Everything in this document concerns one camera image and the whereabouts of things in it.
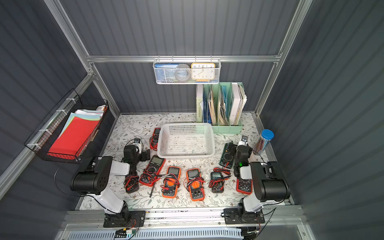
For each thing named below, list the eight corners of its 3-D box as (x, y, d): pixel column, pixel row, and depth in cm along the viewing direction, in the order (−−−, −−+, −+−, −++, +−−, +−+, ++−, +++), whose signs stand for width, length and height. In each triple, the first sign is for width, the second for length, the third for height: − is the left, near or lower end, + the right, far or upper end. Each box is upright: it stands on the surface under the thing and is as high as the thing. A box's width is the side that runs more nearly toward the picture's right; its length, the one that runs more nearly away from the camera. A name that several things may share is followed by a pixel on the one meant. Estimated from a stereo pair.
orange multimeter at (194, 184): (183, 201, 81) (182, 198, 77) (184, 171, 91) (184, 168, 87) (205, 201, 81) (205, 198, 77) (204, 171, 91) (204, 168, 87)
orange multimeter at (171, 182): (160, 198, 82) (159, 195, 78) (164, 170, 92) (163, 166, 88) (179, 198, 82) (178, 195, 78) (181, 170, 92) (180, 166, 88)
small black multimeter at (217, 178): (204, 186, 86) (204, 184, 82) (215, 167, 93) (216, 164, 90) (220, 197, 82) (221, 195, 79) (230, 176, 90) (232, 173, 86)
